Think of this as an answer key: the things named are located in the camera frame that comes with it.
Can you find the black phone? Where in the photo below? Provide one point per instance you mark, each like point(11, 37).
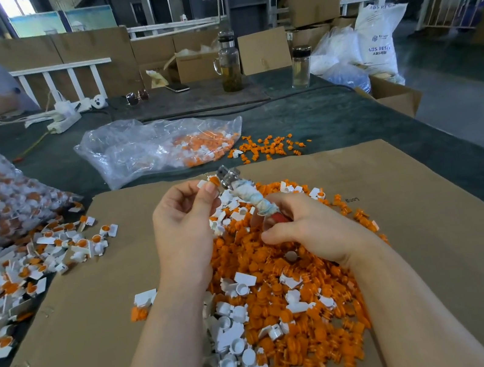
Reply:
point(177, 88)

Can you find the glass bottle with black lid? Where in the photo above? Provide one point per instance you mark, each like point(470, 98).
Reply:
point(301, 67)

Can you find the white railing frame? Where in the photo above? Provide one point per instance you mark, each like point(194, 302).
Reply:
point(60, 68)

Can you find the clear blue plastic bag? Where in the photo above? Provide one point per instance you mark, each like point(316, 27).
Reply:
point(338, 63)

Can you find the person's left forearm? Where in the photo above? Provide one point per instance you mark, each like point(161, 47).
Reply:
point(166, 365)

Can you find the orange white plastic piece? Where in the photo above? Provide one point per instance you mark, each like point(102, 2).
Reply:
point(205, 184)
point(109, 231)

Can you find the small clear plastic bag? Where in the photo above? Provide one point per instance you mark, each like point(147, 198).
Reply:
point(127, 150)

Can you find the person's left hand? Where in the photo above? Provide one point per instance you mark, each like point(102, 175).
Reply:
point(187, 241)

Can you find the person's right hand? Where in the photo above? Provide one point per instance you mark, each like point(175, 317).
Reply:
point(323, 227)

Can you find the open brown cardboard box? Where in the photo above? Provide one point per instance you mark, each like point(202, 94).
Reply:
point(392, 98)

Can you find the white power strip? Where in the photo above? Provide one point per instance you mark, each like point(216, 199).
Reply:
point(64, 120)

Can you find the scatter of orange offcuts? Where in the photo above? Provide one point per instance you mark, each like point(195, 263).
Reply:
point(268, 147)

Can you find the open cardboard box with paper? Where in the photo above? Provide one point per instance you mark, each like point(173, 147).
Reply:
point(196, 66)

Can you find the row of upright cardboard sheets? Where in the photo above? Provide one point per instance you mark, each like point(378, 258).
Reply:
point(114, 47)

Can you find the flat brown cardboard panel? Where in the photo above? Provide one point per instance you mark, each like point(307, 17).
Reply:
point(264, 51)

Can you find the pile of orange and white parts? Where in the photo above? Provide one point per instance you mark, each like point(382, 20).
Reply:
point(284, 322)

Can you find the pile of assembled white-orange parts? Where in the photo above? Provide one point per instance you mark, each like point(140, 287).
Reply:
point(13, 279)

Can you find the glass tea jar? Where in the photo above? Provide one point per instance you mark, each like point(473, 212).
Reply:
point(228, 62)

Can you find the white woven sack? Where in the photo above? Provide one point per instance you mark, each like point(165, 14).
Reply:
point(384, 35)

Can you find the brown cardboard sheet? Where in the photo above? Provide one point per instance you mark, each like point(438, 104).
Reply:
point(63, 331)
point(473, 239)

